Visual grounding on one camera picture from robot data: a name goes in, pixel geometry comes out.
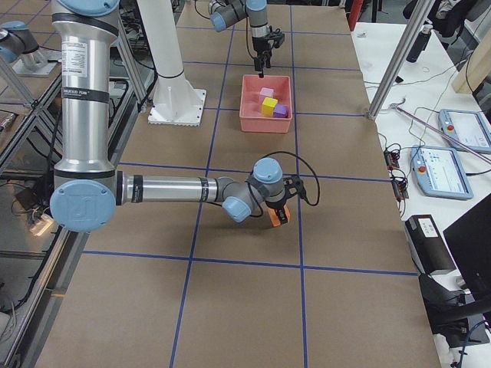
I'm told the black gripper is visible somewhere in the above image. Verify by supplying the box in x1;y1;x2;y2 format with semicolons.
252;36;272;78
265;193;288;227

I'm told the orange foam block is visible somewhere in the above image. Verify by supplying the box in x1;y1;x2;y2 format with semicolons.
268;205;291;228

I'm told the pink foam block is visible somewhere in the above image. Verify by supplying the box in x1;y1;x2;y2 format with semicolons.
258;87;274;104

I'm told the yellow foam block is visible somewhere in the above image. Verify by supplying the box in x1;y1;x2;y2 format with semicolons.
261;98;278;117

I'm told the purple foam block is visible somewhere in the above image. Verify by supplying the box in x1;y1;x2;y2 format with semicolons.
273;103;289;119

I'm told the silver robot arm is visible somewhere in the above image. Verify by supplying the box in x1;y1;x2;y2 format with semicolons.
208;0;275;78
50;1;293;232

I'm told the pink plastic bin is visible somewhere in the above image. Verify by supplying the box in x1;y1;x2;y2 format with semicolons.
239;74;292;133

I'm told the black power box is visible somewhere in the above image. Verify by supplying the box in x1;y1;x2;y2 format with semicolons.
404;215;456;276

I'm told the black water bottle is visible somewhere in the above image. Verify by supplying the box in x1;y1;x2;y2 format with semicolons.
406;24;433;63

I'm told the near teach pendant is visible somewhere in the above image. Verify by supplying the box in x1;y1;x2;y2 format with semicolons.
410;145;473;200

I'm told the teach pendant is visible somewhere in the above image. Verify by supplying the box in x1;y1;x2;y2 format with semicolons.
438;109;490;154
410;145;473;200

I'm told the metal grabber stick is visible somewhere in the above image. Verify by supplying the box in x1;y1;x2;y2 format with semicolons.
388;103;491;165

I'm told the black monitor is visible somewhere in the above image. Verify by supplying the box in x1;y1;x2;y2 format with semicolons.
443;195;491;299

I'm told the far teach pendant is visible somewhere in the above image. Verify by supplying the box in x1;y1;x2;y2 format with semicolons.
438;109;490;154

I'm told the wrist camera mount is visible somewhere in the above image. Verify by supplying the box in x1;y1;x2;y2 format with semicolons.
283;175;308;202
269;26;285;49

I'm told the black camera cable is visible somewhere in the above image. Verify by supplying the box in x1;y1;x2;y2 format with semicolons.
264;151;320;207

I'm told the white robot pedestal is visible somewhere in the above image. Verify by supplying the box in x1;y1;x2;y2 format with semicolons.
137;0;206;127

